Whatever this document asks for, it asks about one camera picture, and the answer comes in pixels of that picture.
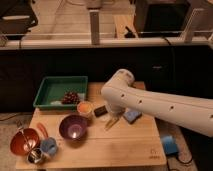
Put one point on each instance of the purple bowl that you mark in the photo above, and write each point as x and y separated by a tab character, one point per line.
73	127

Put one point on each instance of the orange cup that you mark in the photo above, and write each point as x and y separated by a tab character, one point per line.
85	109

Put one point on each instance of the blue cup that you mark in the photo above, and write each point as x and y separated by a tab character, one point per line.
49	146

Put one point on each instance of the yellow green tongs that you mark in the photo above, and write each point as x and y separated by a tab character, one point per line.
108	126

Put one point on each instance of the purple grapes bunch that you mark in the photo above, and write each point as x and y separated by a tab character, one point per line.
70	98

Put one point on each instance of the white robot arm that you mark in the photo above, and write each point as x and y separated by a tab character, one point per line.
193	113

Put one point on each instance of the green plastic tray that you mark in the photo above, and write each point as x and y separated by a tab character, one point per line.
53	89

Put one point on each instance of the red metal bowl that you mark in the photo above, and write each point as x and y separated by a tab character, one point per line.
18	145

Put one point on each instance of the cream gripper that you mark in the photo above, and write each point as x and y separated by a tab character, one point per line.
112	116

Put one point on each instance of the small metal cup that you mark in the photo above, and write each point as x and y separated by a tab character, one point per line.
36	156

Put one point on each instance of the blue object on floor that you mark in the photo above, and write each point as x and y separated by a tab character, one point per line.
169	145

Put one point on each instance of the blue sponge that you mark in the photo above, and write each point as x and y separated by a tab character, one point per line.
131	116

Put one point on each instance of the red chili pepper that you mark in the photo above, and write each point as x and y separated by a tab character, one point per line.
43	130

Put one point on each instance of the black rectangular block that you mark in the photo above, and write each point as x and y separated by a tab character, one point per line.
100	111

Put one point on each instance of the metal spoon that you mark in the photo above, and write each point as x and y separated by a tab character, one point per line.
21	130

